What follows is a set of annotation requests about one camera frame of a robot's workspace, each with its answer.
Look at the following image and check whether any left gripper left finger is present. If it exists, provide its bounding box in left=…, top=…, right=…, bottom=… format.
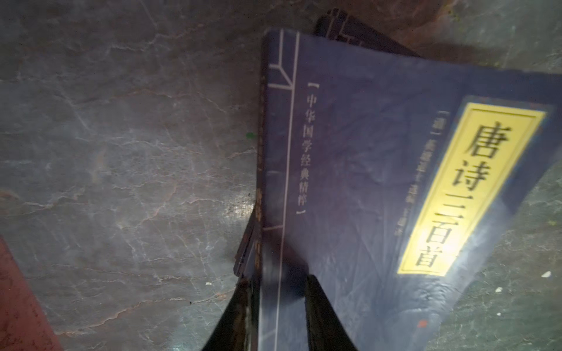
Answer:
left=202, top=279, right=259, bottom=351

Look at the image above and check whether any navy book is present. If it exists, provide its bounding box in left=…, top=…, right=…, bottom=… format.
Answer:
left=253, top=29, right=561, bottom=350
left=234, top=8, right=421, bottom=279

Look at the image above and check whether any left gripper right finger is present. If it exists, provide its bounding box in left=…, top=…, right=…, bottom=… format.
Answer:
left=305, top=275, right=357, bottom=351

